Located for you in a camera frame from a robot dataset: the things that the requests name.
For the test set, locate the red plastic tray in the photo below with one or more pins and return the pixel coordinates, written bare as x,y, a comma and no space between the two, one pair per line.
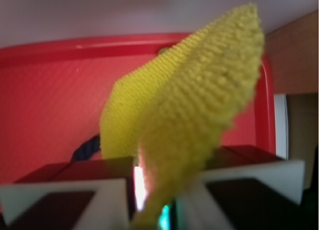
52,94

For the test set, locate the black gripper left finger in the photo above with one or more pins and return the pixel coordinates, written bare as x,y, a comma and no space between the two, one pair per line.
80,195

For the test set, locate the yellow microfiber cloth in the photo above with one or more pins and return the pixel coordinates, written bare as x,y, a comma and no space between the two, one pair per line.
170,114

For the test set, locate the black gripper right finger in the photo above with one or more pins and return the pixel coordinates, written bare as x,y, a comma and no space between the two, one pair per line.
244,188

